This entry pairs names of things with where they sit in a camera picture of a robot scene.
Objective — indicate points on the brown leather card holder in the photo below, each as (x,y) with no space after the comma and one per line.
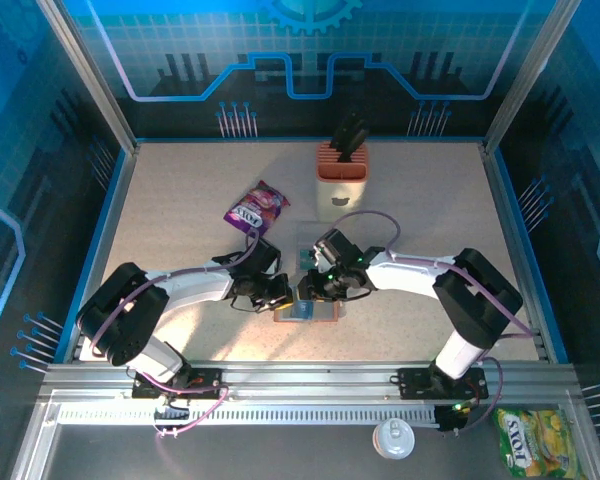
(327,312)

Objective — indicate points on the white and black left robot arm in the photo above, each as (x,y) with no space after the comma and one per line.
(195,292)

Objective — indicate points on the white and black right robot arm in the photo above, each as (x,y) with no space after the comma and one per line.
(410,280)

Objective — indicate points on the purple candy bag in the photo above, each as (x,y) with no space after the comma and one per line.
(257,207)

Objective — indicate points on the cream and orange knife block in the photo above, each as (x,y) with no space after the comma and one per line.
(342,187)

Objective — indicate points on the white tin can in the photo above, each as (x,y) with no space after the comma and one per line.
(393,440)

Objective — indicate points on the black controller box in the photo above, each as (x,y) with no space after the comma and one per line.
(452,420)

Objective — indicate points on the green and yellow candy bag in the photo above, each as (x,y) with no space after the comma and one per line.
(540,442)

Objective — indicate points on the aluminium frame cross rail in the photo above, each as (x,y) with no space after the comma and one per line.
(305,380)

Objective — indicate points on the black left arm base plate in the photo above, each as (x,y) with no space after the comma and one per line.
(207,377)

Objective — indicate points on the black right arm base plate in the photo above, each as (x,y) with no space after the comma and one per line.
(412,382)

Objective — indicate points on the aluminium table edge rail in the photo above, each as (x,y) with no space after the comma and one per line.
(501,200)
(104,250)

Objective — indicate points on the aluminium frame post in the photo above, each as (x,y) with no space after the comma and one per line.
(87,75)
(530,75)

